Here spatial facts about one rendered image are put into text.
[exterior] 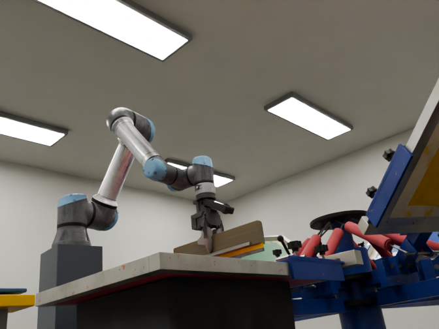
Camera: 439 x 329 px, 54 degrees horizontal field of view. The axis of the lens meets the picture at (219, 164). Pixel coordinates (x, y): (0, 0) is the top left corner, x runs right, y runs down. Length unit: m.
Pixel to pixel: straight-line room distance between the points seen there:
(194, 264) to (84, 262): 0.81
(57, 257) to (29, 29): 2.13
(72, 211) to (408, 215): 1.27
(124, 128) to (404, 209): 1.07
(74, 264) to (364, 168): 4.82
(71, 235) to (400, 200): 1.22
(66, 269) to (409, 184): 1.25
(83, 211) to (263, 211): 5.19
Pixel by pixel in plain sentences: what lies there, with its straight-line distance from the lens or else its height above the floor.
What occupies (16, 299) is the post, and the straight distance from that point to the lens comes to 1.17.
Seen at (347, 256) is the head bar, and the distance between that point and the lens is 1.60.
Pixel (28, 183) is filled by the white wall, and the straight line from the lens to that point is 5.59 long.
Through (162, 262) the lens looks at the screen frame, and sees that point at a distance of 0.96.
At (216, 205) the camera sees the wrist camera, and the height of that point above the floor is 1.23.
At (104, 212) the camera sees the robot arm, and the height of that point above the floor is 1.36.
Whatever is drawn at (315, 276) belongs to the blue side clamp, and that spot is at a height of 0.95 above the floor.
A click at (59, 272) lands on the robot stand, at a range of 1.72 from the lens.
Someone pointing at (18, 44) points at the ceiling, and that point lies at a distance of 3.65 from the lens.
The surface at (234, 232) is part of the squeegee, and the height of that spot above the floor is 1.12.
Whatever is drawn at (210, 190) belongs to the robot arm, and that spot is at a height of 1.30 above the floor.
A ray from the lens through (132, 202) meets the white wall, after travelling 6.28.
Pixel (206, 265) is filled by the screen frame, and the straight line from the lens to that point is 1.05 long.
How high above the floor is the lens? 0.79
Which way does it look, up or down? 22 degrees up
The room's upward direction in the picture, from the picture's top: 7 degrees counter-clockwise
